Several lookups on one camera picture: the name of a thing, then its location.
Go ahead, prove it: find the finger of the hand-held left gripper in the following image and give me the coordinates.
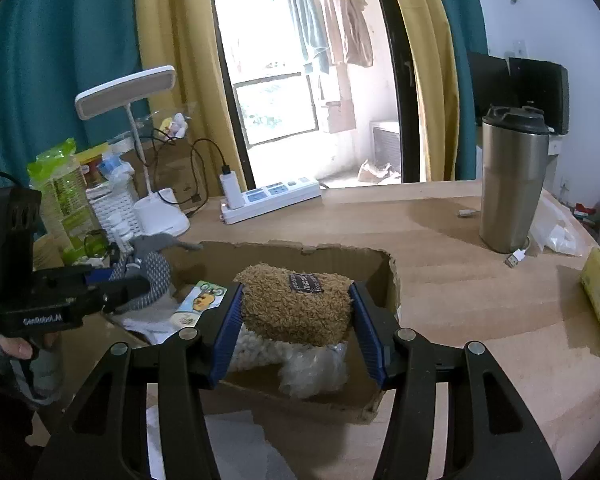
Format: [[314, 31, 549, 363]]
[[82, 276, 152, 316], [82, 264, 119, 284]]

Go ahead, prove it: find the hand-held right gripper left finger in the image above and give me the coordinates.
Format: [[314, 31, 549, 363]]
[[32, 282, 244, 480]]

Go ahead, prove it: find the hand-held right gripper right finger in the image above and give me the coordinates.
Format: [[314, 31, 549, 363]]
[[349, 282, 563, 480]]

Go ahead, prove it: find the bag of cotton swabs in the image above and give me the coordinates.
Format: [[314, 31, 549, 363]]
[[227, 329, 287, 374]]

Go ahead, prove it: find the grey knitted sock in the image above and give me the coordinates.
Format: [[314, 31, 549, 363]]
[[112, 233, 206, 314]]

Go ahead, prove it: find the cartoon print card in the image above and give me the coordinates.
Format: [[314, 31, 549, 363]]
[[172, 281, 230, 329]]

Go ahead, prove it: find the white paper towel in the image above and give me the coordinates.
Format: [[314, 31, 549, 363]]
[[114, 305, 182, 347]]

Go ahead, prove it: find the brown plush pouch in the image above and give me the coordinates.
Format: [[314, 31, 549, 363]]
[[233, 262, 355, 347]]

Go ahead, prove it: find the clear plastic bag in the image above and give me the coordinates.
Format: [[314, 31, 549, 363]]
[[277, 341, 349, 401]]

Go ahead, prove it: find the brown cardboard box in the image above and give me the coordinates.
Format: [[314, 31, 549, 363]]
[[102, 240, 401, 424]]

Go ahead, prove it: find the person's left forearm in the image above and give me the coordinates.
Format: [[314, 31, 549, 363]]
[[0, 367, 48, 480]]

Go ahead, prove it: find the person's left hand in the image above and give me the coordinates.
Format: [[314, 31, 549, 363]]
[[0, 331, 64, 404]]

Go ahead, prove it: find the green glass jar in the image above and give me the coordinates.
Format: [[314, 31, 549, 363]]
[[82, 230, 110, 262]]

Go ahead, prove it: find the brown paper cup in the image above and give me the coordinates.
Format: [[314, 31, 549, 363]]
[[32, 232, 66, 271]]

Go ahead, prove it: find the white woven basket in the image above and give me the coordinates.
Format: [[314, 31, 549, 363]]
[[86, 180, 142, 241]]

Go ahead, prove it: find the white desk lamp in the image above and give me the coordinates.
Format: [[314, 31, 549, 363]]
[[75, 65, 191, 237]]

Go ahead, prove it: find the green paper cup package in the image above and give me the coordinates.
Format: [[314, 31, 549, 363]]
[[26, 138, 101, 262]]

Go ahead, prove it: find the blue and white plastic wrapper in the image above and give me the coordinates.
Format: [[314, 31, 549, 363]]
[[97, 152, 137, 182]]

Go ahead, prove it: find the white napkin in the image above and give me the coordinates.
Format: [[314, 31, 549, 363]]
[[146, 405, 301, 480]]

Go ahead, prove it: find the brown cardboard carton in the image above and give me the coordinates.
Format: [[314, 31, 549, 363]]
[[121, 134, 209, 207]]

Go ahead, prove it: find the white charger plug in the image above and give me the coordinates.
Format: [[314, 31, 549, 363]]
[[219, 172, 245, 210]]

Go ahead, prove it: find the white power strip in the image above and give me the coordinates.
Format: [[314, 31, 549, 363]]
[[218, 177, 324, 225]]

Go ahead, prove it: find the small yellow white toy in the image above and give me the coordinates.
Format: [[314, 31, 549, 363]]
[[160, 112, 189, 141]]

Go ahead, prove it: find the cardboard scrap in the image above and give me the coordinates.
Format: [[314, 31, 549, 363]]
[[357, 159, 404, 184]]

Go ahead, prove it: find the steel tumbler with black lid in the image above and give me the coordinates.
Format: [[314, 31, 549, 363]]
[[478, 103, 552, 255]]

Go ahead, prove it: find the teal curtain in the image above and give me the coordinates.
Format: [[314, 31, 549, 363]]
[[425, 0, 492, 182], [0, 0, 152, 188]]

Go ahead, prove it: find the white plastic bag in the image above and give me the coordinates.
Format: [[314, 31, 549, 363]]
[[527, 191, 597, 258]]

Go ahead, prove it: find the yellow curtain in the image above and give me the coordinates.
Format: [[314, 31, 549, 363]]
[[381, 0, 462, 184], [134, 0, 249, 190]]

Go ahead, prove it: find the pile of clothes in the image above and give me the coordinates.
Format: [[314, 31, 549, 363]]
[[570, 191, 600, 227]]

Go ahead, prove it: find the black monitor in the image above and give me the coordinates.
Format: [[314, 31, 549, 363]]
[[467, 51, 511, 127], [507, 56, 570, 137]]

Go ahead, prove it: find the hanging beige shirt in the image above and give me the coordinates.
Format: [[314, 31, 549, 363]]
[[315, 0, 375, 69]]

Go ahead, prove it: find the hanging teal towel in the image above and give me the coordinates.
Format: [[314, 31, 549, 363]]
[[285, 0, 332, 77]]

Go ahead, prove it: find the black charging cable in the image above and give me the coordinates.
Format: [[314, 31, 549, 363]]
[[149, 127, 232, 221]]

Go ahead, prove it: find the black door frame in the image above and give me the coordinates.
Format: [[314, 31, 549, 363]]
[[368, 0, 427, 184]]

